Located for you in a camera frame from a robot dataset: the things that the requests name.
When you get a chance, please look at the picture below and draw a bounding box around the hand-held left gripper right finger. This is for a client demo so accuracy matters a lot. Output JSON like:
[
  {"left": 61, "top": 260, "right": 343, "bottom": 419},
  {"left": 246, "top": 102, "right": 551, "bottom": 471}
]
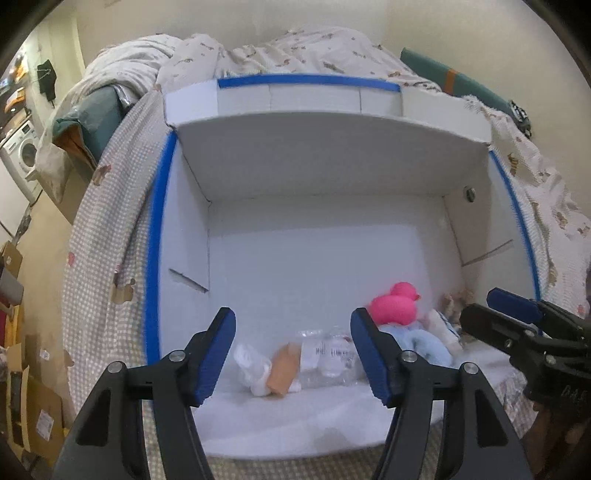
[{"left": 349, "top": 307, "right": 532, "bottom": 480}]

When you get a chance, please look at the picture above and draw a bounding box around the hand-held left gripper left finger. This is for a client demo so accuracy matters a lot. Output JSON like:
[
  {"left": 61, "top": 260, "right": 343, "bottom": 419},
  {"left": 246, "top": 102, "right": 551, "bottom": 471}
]
[{"left": 55, "top": 307, "right": 237, "bottom": 480}]

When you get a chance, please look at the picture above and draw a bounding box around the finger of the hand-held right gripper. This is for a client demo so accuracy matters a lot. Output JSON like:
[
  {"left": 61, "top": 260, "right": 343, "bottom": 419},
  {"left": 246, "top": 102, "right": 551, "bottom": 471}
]
[
  {"left": 459, "top": 302, "right": 543, "bottom": 358},
  {"left": 486, "top": 287, "right": 591, "bottom": 337}
]

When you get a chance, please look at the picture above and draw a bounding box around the clear plastic bottle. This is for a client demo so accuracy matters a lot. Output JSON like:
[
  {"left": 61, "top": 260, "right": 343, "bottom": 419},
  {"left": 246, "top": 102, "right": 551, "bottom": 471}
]
[{"left": 295, "top": 325, "right": 368, "bottom": 388}]

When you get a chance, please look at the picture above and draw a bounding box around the light blue plush toy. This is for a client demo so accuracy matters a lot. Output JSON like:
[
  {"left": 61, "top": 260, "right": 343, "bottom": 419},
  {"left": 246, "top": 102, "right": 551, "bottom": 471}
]
[{"left": 381, "top": 320, "right": 453, "bottom": 367}]

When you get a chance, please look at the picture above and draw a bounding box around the beige pink plush toy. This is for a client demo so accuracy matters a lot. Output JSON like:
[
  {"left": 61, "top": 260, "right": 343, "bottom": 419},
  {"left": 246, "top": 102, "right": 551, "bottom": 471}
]
[{"left": 425, "top": 308, "right": 465, "bottom": 356}]

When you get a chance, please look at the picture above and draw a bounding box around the pink duck toy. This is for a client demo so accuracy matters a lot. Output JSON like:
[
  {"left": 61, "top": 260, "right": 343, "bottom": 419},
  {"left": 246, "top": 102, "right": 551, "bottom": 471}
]
[{"left": 370, "top": 282, "right": 423, "bottom": 326}]

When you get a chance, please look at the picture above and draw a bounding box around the tan sock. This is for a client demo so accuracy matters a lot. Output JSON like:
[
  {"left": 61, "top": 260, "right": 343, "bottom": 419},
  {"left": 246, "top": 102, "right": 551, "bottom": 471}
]
[{"left": 268, "top": 342, "right": 303, "bottom": 395}]

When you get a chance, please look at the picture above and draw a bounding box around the blue and white cardboard box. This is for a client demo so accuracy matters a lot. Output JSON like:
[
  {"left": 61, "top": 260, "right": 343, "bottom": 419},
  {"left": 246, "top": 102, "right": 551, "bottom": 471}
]
[{"left": 145, "top": 73, "right": 543, "bottom": 460}]

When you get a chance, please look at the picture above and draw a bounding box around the person's right hand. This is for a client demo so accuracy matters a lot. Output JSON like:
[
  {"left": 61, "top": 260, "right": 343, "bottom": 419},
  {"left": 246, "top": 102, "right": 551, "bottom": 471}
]
[{"left": 529, "top": 402, "right": 573, "bottom": 480}]

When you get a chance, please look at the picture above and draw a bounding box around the black and white checkered item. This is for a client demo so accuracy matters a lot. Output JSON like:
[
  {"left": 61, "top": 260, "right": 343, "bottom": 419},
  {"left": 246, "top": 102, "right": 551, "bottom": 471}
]
[{"left": 509, "top": 99, "right": 534, "bottom": 137}]

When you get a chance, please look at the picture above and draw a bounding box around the flattened cardboard box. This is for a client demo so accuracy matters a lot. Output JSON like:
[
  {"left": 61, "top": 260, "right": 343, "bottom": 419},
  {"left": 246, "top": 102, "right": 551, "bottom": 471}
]
[{"left": 7, "top": 364, "right": 65, "bottom": 455}]

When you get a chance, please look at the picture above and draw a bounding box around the small cardboard box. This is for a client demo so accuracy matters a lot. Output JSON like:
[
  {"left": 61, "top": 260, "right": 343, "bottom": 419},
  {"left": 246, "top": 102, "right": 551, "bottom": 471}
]
[{"left": 0, "top": 240, "right": 24, "bottom": 278}]

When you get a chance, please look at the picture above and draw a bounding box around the teal pillow with orange band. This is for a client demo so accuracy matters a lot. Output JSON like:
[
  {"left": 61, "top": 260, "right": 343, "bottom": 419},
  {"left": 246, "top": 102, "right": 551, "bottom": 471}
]
[{"left": 399, "top": 46, "right": 513, "bottom": 109}]

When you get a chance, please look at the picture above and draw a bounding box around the teal cushion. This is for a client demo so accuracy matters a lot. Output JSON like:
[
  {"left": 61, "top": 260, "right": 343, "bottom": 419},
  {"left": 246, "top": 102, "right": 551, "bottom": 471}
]
[{"left": 53, "top": 85, "right": 134, "bottom": 167}]

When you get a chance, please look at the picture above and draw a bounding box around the white washing machine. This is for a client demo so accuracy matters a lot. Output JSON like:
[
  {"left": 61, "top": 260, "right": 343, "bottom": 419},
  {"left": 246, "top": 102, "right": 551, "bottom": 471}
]
[{"left": 0, "top": 121, "right": 44, "bottom": 204}]

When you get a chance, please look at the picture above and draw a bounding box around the crumpled printed duvet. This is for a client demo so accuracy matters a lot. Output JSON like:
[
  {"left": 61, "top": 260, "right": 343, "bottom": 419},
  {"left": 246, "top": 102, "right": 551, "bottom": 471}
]
[{"left": 34, "top": 27, "right": 444, "bottom": 204}]

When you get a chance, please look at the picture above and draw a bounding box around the black hanging garment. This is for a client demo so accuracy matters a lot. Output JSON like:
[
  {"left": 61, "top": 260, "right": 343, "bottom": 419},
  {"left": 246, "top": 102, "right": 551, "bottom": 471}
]
[{"left": 37, "top": 60, "right": 58, "bottom": 107}]

